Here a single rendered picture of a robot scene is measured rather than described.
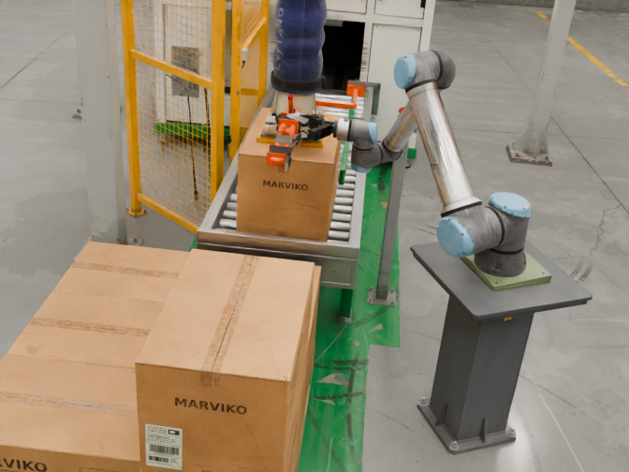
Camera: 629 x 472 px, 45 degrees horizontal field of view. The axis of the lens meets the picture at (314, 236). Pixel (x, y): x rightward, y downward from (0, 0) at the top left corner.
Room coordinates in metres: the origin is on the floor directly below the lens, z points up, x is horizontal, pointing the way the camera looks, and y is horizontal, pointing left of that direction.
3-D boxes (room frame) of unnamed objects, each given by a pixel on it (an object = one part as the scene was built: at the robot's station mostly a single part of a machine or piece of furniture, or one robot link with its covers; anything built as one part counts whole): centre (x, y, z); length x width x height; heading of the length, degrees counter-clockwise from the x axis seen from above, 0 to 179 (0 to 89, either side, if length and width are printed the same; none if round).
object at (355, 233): (4.02, -0.24, 0.50); 2.31 x 0.05 x 0.19; 177
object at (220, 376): (1.83, 0.21, 0.74); 0.60 x 0.40 x 0.40; 176
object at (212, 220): (4.05, 0.41, 0.50); 2.31 x 0.05 x 0.19; 177
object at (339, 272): (2.86, 0.15, 0.47); 0.70 x 0.03 x 0.15; 87
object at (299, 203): (3.23, 0.13, 0.75); 0.60 x 0.40 x 0.40; 176
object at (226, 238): (2.87, 0.15, 0.58); 0.70 x 0.03 x 0.06; 87
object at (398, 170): (3.41, -0.38, 0.50); 0.07 x 0.07 x 1.00; 87
